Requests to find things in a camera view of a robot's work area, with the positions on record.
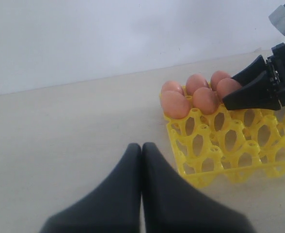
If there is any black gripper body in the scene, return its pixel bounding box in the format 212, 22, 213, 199
266, 43, 285, 107

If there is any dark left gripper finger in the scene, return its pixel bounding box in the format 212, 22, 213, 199
41, 143, 142, 233
142, 142, 232, 233

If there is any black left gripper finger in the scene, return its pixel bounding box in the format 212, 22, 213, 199
222, 71, 281, 111
232, 55, 267, 86

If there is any brown egg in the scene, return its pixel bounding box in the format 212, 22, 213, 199
210, 70, 232, 91
160, 90, 191, 119
186, 74, 209, 96
216, 78, 242, 100
192, 87, 219, 115
161, 81, 184, 95

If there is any yellow plastic egg tray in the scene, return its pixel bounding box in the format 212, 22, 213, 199
166, 105, 285, 188

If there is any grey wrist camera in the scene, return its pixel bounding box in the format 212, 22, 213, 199
268, 3, 285, 37

